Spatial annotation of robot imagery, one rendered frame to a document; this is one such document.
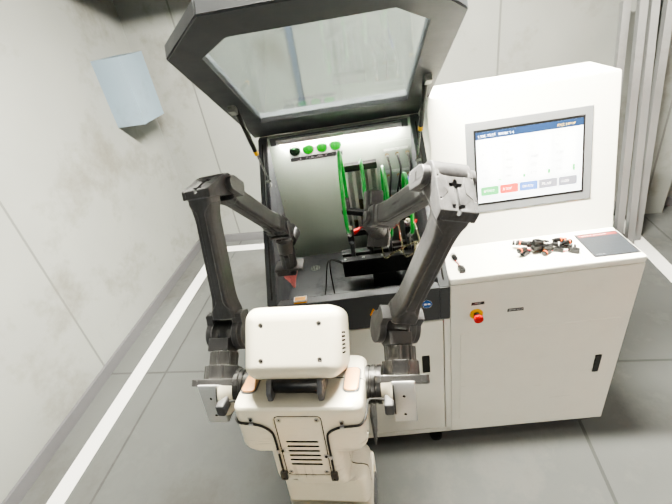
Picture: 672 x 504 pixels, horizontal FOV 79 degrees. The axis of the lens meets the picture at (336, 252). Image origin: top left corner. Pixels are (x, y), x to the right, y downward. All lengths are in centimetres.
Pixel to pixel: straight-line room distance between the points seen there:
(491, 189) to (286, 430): 121
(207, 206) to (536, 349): 144
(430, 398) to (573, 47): 273
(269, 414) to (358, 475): 35
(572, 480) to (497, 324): 82
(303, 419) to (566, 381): 147
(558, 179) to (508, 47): 190
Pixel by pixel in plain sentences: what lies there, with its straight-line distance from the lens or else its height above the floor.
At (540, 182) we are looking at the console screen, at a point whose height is 119.
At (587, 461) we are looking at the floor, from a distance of 236.
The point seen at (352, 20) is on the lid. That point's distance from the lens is 112.
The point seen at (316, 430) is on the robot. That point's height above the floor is 118.
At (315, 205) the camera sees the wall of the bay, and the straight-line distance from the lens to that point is 197.
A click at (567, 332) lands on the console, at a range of 193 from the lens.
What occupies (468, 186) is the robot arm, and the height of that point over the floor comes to 160.
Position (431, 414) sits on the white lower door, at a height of 21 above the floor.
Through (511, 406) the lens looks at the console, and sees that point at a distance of 218.
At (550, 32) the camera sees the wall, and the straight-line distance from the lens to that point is 365.
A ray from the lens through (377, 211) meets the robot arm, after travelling 110.
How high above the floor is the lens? 192
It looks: 31 degrees down
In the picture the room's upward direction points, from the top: 10 degrees counter-clockwise
